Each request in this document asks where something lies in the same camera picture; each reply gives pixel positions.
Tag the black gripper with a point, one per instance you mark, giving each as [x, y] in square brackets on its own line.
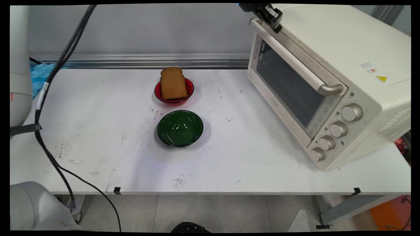
[251, 6]

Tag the toaster oven glass door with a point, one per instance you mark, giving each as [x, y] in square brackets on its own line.
[285, 88]

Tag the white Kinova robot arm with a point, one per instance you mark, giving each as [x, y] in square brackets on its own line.
[19, 65]

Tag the cream toaster oven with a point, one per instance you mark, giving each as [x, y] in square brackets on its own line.
[344, 42]

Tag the red bowl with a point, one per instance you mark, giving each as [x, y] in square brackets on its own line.
[190, 89]

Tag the brown toast slice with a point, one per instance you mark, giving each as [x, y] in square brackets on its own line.
[174, 83]

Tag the large silver oven knob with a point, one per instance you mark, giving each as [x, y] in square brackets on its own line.
[351, 112]

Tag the yellow warning sticker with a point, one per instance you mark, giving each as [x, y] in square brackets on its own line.
[381, 78]

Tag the green bowl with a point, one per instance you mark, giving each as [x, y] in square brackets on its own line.
[180, 128]

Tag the red object behind oven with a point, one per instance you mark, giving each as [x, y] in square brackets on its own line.
[401, 146]

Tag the grey table leg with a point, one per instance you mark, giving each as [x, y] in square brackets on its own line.
[351, 207]

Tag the black round floor object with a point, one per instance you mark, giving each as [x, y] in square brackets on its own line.
[190, 227]

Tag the orange floor mat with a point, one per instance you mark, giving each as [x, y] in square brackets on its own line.
[390, 214]

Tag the blue bubble wrap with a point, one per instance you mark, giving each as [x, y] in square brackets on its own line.
[41, 78]

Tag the aluminium rail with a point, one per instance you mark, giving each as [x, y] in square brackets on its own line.
[164, 61]

